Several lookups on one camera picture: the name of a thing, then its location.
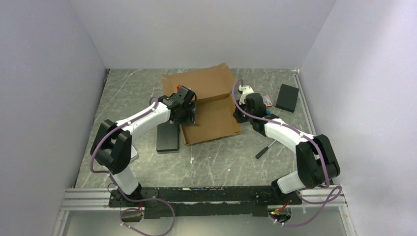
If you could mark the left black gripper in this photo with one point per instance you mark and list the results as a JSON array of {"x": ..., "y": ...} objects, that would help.
[{"x": 190, "y": 118}]

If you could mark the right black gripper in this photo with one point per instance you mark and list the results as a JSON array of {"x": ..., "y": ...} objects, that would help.
[{"x": 236, "y": 115}]

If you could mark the brown cardboard box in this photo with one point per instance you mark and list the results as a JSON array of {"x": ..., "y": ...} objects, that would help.
[{"x": 215, "y": 104}]

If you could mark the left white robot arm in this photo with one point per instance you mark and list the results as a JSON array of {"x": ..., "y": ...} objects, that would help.
[{"x": 113, "y": 148}]

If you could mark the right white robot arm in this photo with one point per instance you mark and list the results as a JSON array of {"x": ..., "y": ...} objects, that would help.
[{"x": 315, "y": 157}]

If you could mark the small red white card box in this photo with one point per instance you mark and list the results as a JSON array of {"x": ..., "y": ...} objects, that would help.
[{"x": 267, "y": 101}]

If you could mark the black square box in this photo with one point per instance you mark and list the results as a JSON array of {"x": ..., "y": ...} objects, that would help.
[{"x": 287, "y": 98}]

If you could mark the black rectangular block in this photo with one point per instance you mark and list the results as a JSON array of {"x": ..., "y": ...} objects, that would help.
[{"x": 167, "y": 140}]

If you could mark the silver metal tin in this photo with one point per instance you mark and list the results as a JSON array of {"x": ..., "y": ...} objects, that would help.
[{"x": 133, "y": 152}]

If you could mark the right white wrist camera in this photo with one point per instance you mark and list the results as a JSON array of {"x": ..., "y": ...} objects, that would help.
[{"x": 244, "y": 91}]

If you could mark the black handled claw hammer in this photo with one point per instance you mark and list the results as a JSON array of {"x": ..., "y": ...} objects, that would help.
[{"x": 264, "y": 150}]

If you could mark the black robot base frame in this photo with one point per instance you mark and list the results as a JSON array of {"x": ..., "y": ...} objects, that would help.
[{"x": 205, "y": 201}]

